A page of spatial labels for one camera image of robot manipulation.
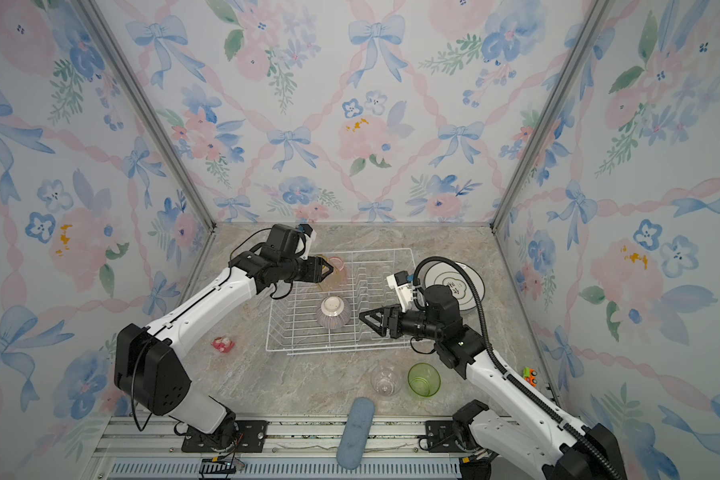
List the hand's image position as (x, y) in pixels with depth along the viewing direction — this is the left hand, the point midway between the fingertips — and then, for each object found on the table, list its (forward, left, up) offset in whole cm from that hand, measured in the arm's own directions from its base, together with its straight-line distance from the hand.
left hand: (322, 265), depth 83 cm
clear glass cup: (-25, -18, -19) cm, 36 cm away
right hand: (-16, -12, +2) cm, 20 cm away
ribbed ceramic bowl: (-7, -2, -14) cm, 16 cm away
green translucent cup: (-25, -28, -19) cm, 42 cm away
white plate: (+9, -40, -16) cm, 44 cm away
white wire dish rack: (-9, +10, -19) cm, 23 cm away
